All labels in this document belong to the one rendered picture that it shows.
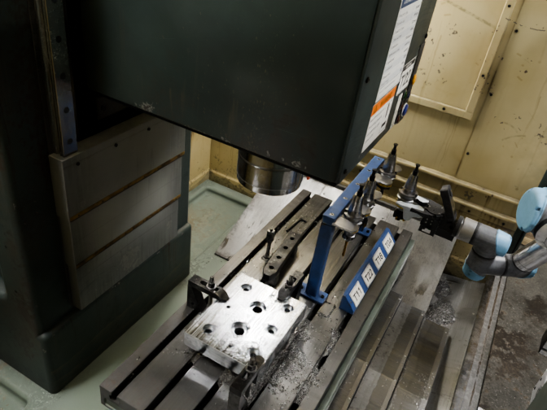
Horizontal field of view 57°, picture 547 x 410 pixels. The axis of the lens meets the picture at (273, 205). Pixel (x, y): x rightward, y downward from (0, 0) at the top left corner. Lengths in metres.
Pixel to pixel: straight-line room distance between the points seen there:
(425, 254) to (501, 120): 0.61
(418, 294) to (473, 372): 0.44
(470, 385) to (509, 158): 0.85
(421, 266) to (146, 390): 1.23
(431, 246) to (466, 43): 0.82
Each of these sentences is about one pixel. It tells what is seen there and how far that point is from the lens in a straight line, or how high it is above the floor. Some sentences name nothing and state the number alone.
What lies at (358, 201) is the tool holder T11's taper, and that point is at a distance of 1.47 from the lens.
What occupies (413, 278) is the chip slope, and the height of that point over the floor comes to 0.74.
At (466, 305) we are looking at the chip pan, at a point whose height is 0.66.
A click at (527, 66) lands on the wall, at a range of 1.98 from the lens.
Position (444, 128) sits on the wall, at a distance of 2.09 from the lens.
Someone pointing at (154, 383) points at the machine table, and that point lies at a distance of 1.41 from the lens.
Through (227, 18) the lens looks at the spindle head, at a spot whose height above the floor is 1.81.
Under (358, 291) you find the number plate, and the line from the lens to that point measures 1.68.
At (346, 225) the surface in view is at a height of 1.22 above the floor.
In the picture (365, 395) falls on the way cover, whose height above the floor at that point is 0.75.
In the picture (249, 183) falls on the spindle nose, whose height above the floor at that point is 1.45.
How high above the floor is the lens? 2.05
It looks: 34 degrees down
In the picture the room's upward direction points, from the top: 9 degrees clockwise
